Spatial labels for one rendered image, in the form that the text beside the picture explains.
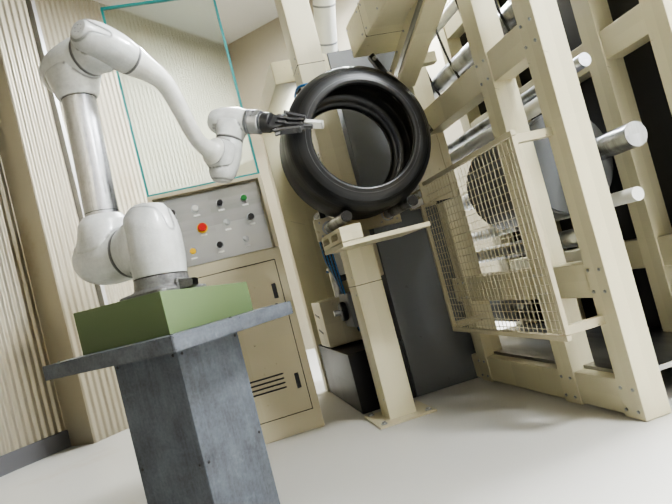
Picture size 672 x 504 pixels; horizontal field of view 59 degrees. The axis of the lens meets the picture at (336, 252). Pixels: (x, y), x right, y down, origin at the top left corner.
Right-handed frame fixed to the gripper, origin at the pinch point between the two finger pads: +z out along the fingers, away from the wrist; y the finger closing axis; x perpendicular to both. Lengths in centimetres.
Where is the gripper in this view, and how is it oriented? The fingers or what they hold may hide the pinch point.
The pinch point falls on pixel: (314, 124)
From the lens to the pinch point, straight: 217.1
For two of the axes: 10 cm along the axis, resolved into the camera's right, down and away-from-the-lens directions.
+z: 9.6, 0.9, -2.8
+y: 2.5, -7.5, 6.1
